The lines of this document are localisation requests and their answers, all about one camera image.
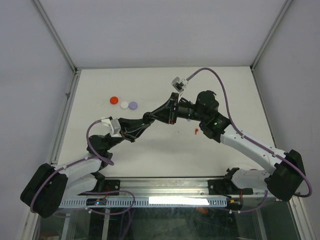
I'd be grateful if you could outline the white round charging case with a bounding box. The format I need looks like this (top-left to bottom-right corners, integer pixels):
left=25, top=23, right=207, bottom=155
left=120, top=101, right=129, bottom=110

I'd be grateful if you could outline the aluminium frame post left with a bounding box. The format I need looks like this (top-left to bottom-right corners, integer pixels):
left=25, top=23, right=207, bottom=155
left=30, top=0, right=78, bottom=74

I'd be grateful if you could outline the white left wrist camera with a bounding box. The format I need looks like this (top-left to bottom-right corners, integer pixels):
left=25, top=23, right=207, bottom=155
left=100, top=117, right=122, bottom=138

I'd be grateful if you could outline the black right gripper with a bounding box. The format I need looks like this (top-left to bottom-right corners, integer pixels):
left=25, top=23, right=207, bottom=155
left=149, top=93, right=207, bottom=125

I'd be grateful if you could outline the aluminium frame post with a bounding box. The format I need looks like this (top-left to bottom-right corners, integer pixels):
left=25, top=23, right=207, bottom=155
left=30, top=0, right=78, bottom=74
left=250, top=0, right=294, bottom=73

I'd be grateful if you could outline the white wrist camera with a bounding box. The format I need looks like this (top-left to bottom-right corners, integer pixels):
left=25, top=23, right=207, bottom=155
left=100, top=117, right=122, bottom=138
left=171, top=77, right=189, bottom=94

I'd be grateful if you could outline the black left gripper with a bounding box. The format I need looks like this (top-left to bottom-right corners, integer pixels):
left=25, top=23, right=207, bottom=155
left=103, top=118, right=150, bottom=152

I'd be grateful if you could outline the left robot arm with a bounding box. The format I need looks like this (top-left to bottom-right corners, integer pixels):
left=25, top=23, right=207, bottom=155
left=20, top=117, right=154, bottom=218

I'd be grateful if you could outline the white slotted cable duct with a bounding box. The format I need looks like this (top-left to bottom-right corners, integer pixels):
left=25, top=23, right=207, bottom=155
left=59, top=196, right=227, bottom=209

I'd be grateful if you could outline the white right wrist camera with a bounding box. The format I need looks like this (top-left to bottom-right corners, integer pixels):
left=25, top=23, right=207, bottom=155
left=171, top=77, right=189, bottom=94

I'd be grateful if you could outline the aluminium mounting rail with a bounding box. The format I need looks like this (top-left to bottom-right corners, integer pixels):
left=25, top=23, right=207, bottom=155
left=105, top=176, right=265, bottom=198

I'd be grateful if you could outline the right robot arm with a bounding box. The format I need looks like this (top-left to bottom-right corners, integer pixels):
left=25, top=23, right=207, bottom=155
left=143, top=90, right=306, bottom=202

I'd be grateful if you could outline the aluminium frame post right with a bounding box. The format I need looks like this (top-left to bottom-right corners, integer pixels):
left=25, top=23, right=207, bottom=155
left=250, top=0, right=294, bottom=73

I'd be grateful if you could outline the orange round charging case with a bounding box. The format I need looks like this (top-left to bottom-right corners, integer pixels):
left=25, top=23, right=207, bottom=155
left=109, top=96, right=119, bottom=105

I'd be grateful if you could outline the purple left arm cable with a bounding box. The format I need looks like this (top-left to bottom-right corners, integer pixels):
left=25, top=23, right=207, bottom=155
left=29, top=119, right=136, bottom=240

